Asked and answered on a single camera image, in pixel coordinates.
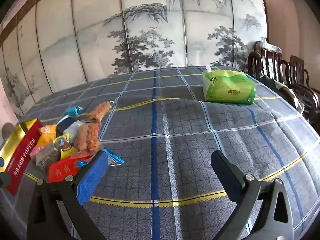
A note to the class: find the dark wooden chair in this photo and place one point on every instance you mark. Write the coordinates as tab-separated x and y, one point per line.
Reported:
265	55
297	67

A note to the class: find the blue plaid tablecloth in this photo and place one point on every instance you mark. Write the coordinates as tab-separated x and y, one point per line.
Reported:
187	155

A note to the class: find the red tin box gold interior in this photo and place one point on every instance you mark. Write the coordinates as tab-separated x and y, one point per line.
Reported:
22	155

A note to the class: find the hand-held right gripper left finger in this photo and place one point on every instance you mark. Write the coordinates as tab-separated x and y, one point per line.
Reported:
91	180

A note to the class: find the clear bag of orange snacks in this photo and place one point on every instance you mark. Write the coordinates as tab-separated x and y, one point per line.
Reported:
98	111
87	137

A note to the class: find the green tissue pack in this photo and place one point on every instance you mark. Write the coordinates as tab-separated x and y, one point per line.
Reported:
230	87

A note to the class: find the red snack packet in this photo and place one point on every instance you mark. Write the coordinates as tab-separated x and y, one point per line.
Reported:
62	168

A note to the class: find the blue candy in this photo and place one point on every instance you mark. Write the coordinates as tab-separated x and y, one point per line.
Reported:
81	164
72	110
113	158

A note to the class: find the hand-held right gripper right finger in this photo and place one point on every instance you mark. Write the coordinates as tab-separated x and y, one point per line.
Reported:
225	172

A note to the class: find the pale blue candy stick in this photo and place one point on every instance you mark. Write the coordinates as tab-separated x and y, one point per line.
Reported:
61	119

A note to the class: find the orange snack packet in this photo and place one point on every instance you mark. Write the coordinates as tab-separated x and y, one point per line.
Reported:
47	135

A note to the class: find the yellow snack packet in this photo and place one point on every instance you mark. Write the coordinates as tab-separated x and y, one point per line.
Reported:
65	152

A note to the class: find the round stone disc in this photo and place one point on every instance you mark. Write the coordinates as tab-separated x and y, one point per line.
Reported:
7	131

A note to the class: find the navy and white packet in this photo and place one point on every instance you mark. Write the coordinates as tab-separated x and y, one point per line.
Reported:
72	130

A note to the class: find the pink floral packet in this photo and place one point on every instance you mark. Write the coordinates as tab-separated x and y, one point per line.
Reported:
36	151

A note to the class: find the landscape painted folding screen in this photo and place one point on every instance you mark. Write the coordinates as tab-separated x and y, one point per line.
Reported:
150	30

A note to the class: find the brown grain packet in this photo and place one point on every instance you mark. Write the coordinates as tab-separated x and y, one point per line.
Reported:
47	157

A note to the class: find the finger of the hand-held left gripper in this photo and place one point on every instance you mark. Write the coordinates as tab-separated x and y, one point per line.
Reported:
5	180
1	162

